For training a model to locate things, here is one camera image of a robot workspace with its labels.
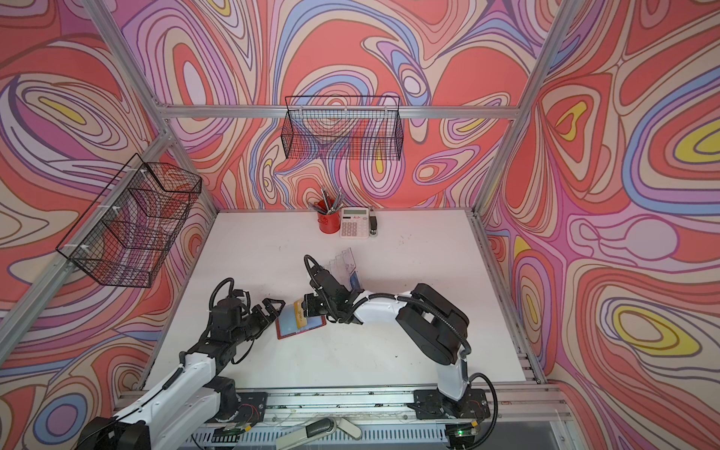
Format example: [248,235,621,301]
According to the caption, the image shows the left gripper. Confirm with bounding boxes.
[229,298,286,348]

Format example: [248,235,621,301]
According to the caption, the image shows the red leather card holder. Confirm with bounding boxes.
[276,301,326,339]

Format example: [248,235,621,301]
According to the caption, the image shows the gold VIP card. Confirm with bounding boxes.
[294,300,308,332]

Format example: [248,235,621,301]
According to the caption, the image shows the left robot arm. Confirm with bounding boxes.
[75,277,286,449]

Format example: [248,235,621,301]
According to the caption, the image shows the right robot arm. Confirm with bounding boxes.
[300,255,499,422]

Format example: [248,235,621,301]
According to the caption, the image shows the white VIP card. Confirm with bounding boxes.
[340,247,356,273]

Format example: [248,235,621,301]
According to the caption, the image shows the red pen cup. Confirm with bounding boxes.
[316,200,341,234]

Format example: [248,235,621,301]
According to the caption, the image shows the white pink calculator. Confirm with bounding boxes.
[339,207,369,239]

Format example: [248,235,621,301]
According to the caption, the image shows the black stapler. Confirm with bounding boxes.
[369,209,378,237]

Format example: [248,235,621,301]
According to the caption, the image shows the grey handheld device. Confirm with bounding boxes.
[275,417,362,450]

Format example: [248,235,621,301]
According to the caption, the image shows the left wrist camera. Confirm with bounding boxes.
[216,289,251,315]

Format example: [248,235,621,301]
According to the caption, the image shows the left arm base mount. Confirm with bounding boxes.
[205,391,268,426]

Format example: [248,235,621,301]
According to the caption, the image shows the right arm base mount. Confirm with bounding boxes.
[407,388,492,422]

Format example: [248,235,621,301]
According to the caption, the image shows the left wire basket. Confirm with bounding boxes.
[55,154,203,288]

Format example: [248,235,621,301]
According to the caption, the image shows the wire basket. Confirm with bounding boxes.
[55,154,203,288]
[280,94,404,161]

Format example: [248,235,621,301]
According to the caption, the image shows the back wire basket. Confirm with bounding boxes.
[280,94,404,161]

